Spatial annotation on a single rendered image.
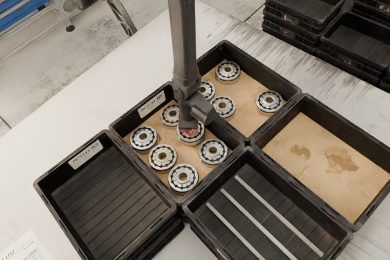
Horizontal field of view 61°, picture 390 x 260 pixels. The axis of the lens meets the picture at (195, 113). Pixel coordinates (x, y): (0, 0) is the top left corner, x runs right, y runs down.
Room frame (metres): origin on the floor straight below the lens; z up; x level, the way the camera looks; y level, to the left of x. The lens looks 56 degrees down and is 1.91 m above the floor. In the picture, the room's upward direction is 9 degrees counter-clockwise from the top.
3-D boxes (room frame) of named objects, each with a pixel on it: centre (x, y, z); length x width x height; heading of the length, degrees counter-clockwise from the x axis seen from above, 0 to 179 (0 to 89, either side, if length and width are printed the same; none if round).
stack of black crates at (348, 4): (1.87, -1.07, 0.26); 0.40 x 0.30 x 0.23; 41
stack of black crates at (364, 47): (1.31, -1.03, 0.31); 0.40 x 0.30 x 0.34; 41
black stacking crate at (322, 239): (0.26, -0.15, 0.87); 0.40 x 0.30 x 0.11; 35
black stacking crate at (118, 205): (0.42, 0.33, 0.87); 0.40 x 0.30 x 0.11; 35
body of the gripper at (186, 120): (0.63, 0.02, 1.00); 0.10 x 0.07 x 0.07; 170
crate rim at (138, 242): (0.42, 0.33, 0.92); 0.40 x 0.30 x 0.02; 35
